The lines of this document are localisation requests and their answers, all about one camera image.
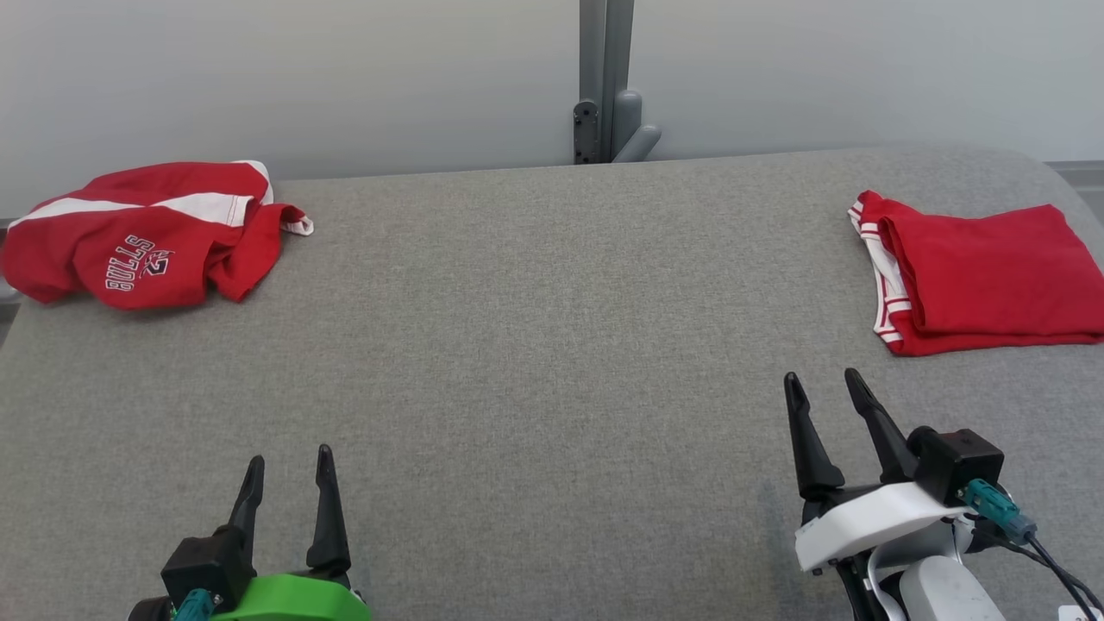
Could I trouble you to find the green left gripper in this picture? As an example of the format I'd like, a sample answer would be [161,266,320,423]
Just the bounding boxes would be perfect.
[210,443,373,621]

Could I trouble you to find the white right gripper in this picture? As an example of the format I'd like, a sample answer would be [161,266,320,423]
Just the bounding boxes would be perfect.
[782,367,972,575]

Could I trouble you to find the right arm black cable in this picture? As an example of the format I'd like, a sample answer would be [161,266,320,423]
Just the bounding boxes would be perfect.
[961,478,1104,621]

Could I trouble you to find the red white basketball shorts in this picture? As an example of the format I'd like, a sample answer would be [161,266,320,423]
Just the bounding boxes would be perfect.
[0,160,315,312]
[847,189,1104,358]

